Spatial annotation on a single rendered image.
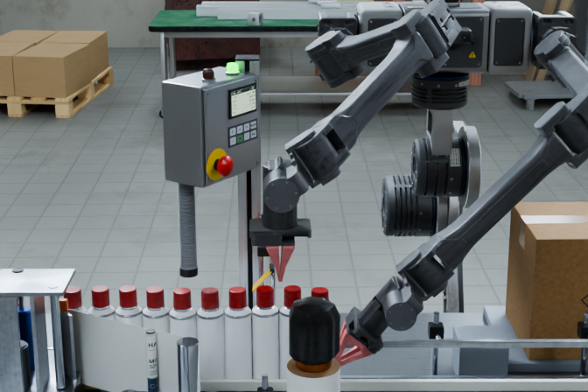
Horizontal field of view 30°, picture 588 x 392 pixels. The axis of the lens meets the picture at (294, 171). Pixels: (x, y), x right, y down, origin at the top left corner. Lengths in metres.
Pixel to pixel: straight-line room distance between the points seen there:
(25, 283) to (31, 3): 8.98
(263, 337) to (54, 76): 6.08
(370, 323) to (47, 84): 6.18
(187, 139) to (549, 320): 0.86
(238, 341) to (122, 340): 0.22
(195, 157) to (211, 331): 0.33
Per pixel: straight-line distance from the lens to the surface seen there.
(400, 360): 2.39
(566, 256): 2.31
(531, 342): 2.20
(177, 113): 2.00
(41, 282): 2.00
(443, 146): 2.62
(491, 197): 2.06
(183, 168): 2.02
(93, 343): 2.07
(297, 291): 2.07
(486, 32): 2.57
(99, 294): 2.10
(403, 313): 2.00
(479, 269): 5.17
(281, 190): 1.71
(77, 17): 10.84
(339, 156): 1.79
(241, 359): 2.11
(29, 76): 8.12
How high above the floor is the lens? 1.89
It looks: 17 degrees down
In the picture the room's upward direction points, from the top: straight up
